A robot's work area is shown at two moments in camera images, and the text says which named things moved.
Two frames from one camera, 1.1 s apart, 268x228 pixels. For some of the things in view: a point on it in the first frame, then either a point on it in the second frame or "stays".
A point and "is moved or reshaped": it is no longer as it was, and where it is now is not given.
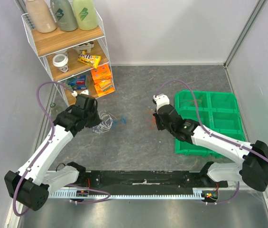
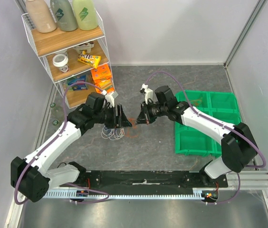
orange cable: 198,102 stays
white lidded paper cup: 61,61 stays
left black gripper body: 93,118 → 110,118
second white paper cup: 63,52 stays
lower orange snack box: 104,87 stays
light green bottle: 86,14 stays
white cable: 106,124 is moved or reshaped
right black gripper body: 159,121 → 145,113
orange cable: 152,126 → 132,120
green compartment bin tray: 218,112 stays
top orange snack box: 102,72 stays
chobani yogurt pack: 87,46 stays
